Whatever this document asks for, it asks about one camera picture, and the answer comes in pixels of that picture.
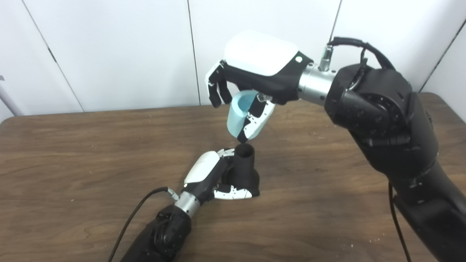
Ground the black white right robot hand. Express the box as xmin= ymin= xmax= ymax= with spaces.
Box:
xmin=205 ymin=30 xmax=314 ymax=144

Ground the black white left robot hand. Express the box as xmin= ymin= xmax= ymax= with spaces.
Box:
xmin=182 ymin=148 xmax=253 ymax=204

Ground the black flared nozzle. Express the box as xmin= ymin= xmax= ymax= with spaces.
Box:
xmin=222 ymin=143 xmax=260 ymax=198

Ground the light-blue hose piece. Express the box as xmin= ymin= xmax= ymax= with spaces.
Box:
xmin=226 ymin=90 xmax=270 ymax=141

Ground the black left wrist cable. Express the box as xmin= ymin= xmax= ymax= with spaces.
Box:
xmin=107 ymin=187 xmax=180 ymax=262

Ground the white wall corner post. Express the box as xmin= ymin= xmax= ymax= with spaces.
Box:
xmin=0 ymin=75 xmax=24 ymax=117

